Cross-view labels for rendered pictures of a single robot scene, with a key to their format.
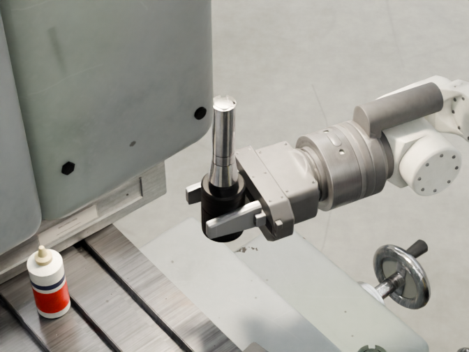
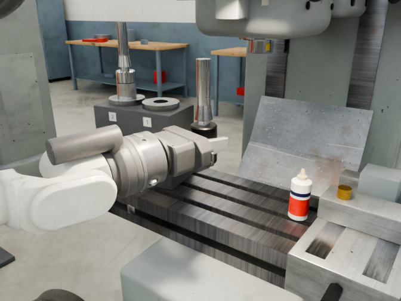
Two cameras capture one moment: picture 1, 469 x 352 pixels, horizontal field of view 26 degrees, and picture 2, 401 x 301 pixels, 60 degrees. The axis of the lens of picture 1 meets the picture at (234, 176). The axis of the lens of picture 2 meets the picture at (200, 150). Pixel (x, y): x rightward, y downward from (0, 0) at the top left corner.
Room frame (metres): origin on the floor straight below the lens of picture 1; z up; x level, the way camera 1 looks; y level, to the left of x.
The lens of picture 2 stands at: (1.29, -0.15, 1.35)
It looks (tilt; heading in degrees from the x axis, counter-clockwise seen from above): 21 degrees down; 165
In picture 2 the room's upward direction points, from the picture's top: straight up
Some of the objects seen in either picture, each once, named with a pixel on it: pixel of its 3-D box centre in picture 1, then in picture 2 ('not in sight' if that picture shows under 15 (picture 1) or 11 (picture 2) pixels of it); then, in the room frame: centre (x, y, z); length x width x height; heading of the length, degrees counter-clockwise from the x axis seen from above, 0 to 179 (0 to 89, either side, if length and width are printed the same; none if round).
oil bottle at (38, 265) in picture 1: (47, 276); (300, 193); (0.73, 0.22, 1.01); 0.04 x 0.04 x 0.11
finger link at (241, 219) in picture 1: (236, 224); not in sight; (0.70, 0.00, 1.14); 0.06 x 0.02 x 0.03; 115
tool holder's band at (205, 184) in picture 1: (222, 186); (203, 126); (0.73, 0.01, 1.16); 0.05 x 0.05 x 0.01
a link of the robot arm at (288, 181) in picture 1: (298, 180); (161, 156); (0.77, -0.07, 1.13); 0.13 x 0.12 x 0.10; 25
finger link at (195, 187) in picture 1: (211, 184); (215, 147); (0.76, 0.02, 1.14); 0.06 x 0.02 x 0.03; 115
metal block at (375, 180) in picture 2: not in sight; (379, 187); (0.85, 0.30, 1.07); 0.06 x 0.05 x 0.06; 38
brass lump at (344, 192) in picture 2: not in sight; (344, 192); (0.86, 0.22, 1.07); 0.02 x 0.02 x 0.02
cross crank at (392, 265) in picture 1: (385, 288); not in sight; (0.99, -0.24, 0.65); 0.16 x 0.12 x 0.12; 130
